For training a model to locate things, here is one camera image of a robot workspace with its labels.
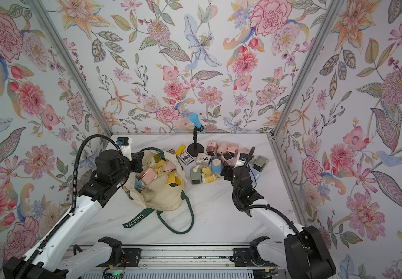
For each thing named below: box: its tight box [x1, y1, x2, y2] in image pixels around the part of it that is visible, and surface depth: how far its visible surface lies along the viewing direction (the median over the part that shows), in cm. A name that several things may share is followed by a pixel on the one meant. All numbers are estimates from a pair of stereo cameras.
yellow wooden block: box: [175, 144, 187, 156], surface depth 115 cm
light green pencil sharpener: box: [189, 160, 202, 185], surface depth 97 cm
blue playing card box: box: [177, 150, 195, 166], surface depth 109 cm
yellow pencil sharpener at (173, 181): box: [164, 170, 182, 188], surface depth 95 cm
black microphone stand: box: [187, 124, 205, 158], surface depth 112 cm
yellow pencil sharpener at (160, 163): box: [152, 154, 167, 170], surface depth 95 cm
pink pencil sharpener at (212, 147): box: [206, 141, 219, 156], surface depth 109 cm
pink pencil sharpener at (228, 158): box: [220, 152, 238, 167], surface depth 102 cm
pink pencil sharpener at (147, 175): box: [138, 167, 158, 185], surface depth 94 cm
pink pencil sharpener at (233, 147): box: [227, 142, 239, 158], surface depth 109 cm
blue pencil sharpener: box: [210, 156, 222, 175], surface depth 100 cm
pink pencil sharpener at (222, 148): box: [217, 141, 229, 155], surface depth 106 cm
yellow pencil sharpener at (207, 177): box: [201, 167, 215, 185], surface depth 97 cm
